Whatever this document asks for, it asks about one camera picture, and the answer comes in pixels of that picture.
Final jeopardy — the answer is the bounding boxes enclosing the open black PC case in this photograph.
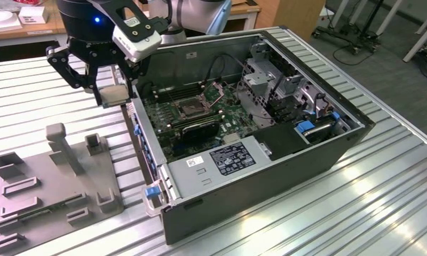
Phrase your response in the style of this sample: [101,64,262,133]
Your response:
[107,25,376,246]

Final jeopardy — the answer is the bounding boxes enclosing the black graphics card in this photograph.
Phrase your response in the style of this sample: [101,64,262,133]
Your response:
[172,118,221,158]

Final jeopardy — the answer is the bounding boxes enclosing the white cardboard box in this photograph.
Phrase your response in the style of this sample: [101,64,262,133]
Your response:
[18,6,45,25]

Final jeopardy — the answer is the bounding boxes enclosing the wooden cabinet panel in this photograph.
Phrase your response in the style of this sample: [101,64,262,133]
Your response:
[273,0,324,41]

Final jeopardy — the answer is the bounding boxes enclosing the green RAM stick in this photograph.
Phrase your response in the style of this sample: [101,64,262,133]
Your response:
[18,194,86,222]

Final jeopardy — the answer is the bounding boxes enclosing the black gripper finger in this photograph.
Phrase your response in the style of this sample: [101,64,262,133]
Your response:
[114,57,139,101]
[45,45,103,107]

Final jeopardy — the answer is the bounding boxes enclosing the blue case latch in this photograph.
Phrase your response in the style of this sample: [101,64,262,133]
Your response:
[143,186,161,200]

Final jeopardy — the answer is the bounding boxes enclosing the black plastic shroud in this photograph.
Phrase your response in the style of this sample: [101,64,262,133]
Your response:
[253,124,312,161]

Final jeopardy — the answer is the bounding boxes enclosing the grey parts rack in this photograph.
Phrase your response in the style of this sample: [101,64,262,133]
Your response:
[0,123,125,254]

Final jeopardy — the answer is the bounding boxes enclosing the CPU socket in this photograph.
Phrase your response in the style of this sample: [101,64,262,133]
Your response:
[177,98,214,119]

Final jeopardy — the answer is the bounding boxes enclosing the wooden desk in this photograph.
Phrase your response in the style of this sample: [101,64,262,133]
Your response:
[0,0,262,49]

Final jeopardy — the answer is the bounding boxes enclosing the metal socket cover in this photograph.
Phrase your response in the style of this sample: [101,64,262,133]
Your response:
[198,82,226,98]

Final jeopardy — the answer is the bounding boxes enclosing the grey power supply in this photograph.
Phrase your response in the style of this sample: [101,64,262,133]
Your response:
[158,134,273,199]

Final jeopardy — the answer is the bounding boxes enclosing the blue disk carrier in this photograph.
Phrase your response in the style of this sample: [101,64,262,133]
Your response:
[293,120,316,134]

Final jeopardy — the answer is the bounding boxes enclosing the grey metal drive cage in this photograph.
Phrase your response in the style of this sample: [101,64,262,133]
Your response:
[241,42,306,123]

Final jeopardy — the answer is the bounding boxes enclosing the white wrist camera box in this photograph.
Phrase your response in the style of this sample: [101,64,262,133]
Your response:
[111,15,162,62]

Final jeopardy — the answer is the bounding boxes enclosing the white table frame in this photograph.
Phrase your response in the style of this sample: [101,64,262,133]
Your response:
[401,15,427,62]

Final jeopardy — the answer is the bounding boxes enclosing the black RAM slot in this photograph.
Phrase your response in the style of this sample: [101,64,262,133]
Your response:
[154,84,202,94]
[161,114,220,129]

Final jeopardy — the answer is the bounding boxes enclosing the black looped case wire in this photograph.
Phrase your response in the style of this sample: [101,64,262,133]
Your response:
[204,54,244,82]

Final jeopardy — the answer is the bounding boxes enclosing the locking lever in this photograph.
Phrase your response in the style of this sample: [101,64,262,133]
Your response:
[209,92,224,107]

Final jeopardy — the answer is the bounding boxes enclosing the silver CPU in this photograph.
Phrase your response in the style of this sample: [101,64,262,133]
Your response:
[101,84,131,108]

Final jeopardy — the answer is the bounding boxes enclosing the black wheeled stand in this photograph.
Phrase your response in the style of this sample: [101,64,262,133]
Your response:
[312,0,381,55]

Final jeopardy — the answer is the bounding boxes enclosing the green motherboard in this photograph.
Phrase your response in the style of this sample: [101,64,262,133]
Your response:
[141,81,264,161]

